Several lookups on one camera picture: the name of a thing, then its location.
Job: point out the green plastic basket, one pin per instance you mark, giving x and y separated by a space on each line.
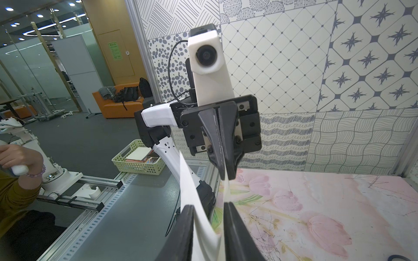
136 158

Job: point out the person in olive sleeve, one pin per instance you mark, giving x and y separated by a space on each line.
25 235

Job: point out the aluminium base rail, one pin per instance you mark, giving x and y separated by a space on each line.
132 225

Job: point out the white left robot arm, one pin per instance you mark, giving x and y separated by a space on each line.
154 125

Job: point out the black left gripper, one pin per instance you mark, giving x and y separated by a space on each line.
220 139

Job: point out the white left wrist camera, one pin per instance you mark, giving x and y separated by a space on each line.
208 65

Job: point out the person's hand with bracelet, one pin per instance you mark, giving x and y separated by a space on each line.
14 155

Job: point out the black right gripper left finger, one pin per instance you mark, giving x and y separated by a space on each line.
179 245

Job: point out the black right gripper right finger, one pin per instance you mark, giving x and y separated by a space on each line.
239 245

